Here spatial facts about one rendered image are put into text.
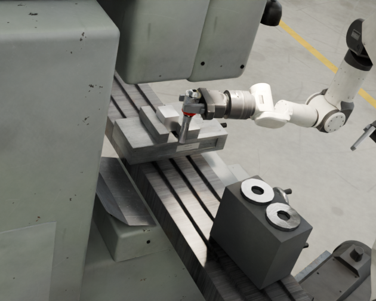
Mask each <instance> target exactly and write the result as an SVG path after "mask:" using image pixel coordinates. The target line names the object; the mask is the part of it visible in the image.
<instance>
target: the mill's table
mask: <svg viewBox="0 0 376 301"><path fill-rule="evenodd" d="M142 106H150V107H151V108H152V109H153V111H154V112H155V113H156V110H157V107H158V106H164V104H163V103H162V102H161V101H160V99H159V98H158V96H157V95H156V94H155V92H154V91H153V90H152V89H151V87H150V86H149V84H148V83H143V84H126V83H124V81H123V80H122V79H121V77H120V76H119V75H118V73H117V71H116V70H115V71H114V76H113V83H112V90H111V95H110V103H109V110H108V114H107V122H106V129H105V135H106V137H107V138H108V139H109V142H110V143H111V145H112V146H113V148H114V150H115V151H116V153H117V154H118V157H119V158H120V160H121V161H122V163H123V165H124V166H125V168H126V169H127V171H128V173H129V174H130V176H131V178H132V179H133V181H134V183H135V185H136V186H137V187H138V189H139V191H140V193H141V194H142V196H143V198H144V199H145V201H146V202H147V204H148V206H149V208H150V209H151V211H152V213H153V214H154V216H155V217H156V219H157V221H158V222H159V224H160V226H161V228H162V229H163V231H164V232H165V234H166V236H167V237H168V239H169V241H170V242H171V244H172V246H173V247H174V249H175V251H176V252H177V254H178V256H179V257H180V259H181V261H182V262H183V264H184V265H185V267H186V269H187V270H188V272H189V274H190V276H191V277H192V279H193V280H194V282H195V284H196V285H197V287H198V289H199V290H200V292H201V293H202V295H203V297H204V299H205V300H206V301H311V299H310V298H309V297H308V295H307V294H306V293H305V291H304V290H303V289H302V288H301V286H300V285H299V283H298V282H297V281H296V279H295V278H294V277H293V276H292V274H289V275H287V276H285V277H283V278H282V279H280V280H278V281H276V282H274V283H272V284H270V285H268V286H267V287H264V288H262V289H261V290H259V289H258V288H257V287H256V285H255V284H254V283H253V282H252V281H251V280H250V279H249V278H248V277H247V276H246V275H245V273H244V272H243V271H242V270H241V269H240V267H239V266H238V265H237V264H236V263H235V262H234V261H233V260H232V259H231V258H230V256H229V255H228V254H227V253H226V252H225V251H224V250H223V249H222V248H221V247H220V246H219V244H218V243H217V242H216V241H215V240H214V239H213V237H212V236H211V235H210V234H209V233H210V231H211V228H212V224H213V222H214V219H215V216H216V214H217V210H218V207H219V205H220V201H221V198H222V196H223V192H224V190H225V185H224V184H223V182H222V181H221V180H220V179H219V177H218V176H217V175H216V173H215V172H214V170H213V169H212V168H211V167H210V166H209V164H208V163H207V162H206V160H205V159H204V157H203V156H202V155H201V154H200V153H198V154H194V155H187V156H180V157H176V158H169V159H162V160H159V161H152V162H145V163H141V164H134V165H129V163H128V161H127V160H126V158H125V157H124V155H123V153H122V152H121V150H120V148H119V146H118V145H117V144H116V142H115V140H114V138H113V137H112V134H113V128H114V123H115V120H116V119H125V118H134V117H139V113H140V107H142Z"/></svg>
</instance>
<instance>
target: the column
mask: <svg viewBox="0 0 376 301"><path fill-rule="evenodd" d="M119 37H120V31H119V29H118V28H117V26H116V25H115V24H114V22H113V21H112V20H111V18H110V17H109V16H108V15H107V13H106V12H105V11H104V9H102V7H101V6H100V4H99V3H98V2H97V1H96V0H0V301H79V297H80V292H81V284H82V277H83V273H84V265H85V258H86V253H87V245H88V238H89V234H90V226H91V219H92V215H93V207H94V200H95V192H96V187H97V180H98V172H99V168H100V161H101V153H102V148H103V141H104V134H105V129H106V122H107V114H108V110H109V103H110V95H111V90H112V83H113V76H114V71H115V64H116V56H117V52H118V44H119Z"/></svg>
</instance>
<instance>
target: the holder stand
mask: <svg viewBox="0 0 376 301"><path fill-rule="evenodd" d="M312 229H313V226H312V225H310V224H309V223H308V222H307V221H306V220H305V219H304V218H303V217H302V216H301V215H299V214H298V213H297V211H296V210H295V209H293V208H292V207H291V206H290V205H289V204H288V203H287V202H286V201H285V200H284V199H283V198H282V197H281V196H280V195H278V194H277V193H276V192H275V191H274V190H273V189H272V188H271V187H270V186H269V185H268V184H267V183H266V182H265V181H264V180H263V179H262V178H261V177H260V176H259V175H256V176H252V177H250V178H247V179H244V180H241V181H239V182H236V183H233V184H231V185H228V186H226V187H225V190H224V192H223V196H222V198H221V201H220V205H219V207H218V210H217V214H216V216H215V219H214V222H213V224H212V228H211V231H210V233H209V234H210V235H211V236H212V237H213V239H214V240H215V241H216V242H217V243H218V244H219V246H220V247H221V248H222V249H223V250H224V251H225V252H226V253H227V254H228V255H229V256H230V258H231V259H232V260H233V261H234V262H235V263H236V264H237V265H238V266H239V267H240V269H241V270H242V271H243V272H244V273H245V275H246V276H247V277H248V278H249V279H250V280H251V281H252V282H253V283H254V284H255V285H256V287H257V288H258V289H259V290H261V289H262V288H264V287H267V286H268V285H270V284H272V283H274V282H276V281H278V280H280V279H282V278H283V277H285V276H287V275H289V274H290V273H291V271H292V269H293V267H294V265H295V263H296V261H297V259H298V257H299V255H300V253H301V251H302V249H303V247H304V245H305V243H306V241H307V239H308V237H309V235H310V233H311V231H312Z"/></svg>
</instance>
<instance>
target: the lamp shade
mask: <svg viewBox="0 0 376 301"><path fill-rule="evenodd" d="M281 17H282V5H281V4H280V3H279V2H278V1H277V0H275V1H272V0H267V2H266V6H265V13H264V14H263V15H262V18H261V22H260V23H261V24H264V25H266V26H278V25H279V22H280V20H281Z"/></svg>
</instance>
